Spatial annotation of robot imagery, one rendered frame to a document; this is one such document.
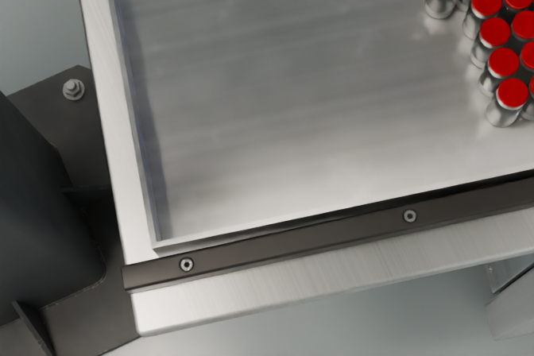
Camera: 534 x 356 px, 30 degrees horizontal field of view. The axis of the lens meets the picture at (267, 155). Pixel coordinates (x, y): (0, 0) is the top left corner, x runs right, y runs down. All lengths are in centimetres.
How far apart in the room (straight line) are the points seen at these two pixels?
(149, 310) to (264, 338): 88
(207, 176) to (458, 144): 18
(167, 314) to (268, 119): 16
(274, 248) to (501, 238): 16
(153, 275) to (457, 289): 96
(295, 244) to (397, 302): 91
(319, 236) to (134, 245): 13
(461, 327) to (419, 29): 90
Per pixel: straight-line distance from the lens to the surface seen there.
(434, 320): 158
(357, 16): 74
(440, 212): 69
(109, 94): 74
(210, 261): 68
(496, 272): 145
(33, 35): 176
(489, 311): 156
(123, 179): 72
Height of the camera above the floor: 157
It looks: 74 degrees down
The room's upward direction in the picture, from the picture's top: 10 degrees counter-clockwise
